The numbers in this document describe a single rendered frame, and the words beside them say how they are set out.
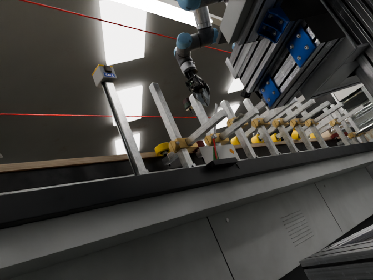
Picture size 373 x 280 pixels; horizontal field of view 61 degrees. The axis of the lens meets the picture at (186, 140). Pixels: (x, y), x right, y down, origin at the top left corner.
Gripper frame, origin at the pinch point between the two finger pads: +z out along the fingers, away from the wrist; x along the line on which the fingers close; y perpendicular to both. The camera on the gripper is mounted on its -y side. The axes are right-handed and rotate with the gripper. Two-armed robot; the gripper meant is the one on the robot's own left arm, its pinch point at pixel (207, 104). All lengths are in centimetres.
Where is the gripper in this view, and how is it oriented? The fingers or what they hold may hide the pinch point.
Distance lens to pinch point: 161.7
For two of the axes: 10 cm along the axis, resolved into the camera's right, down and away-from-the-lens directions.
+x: 8.0, -4.9, -3.5
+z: 3.8, 8.6, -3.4
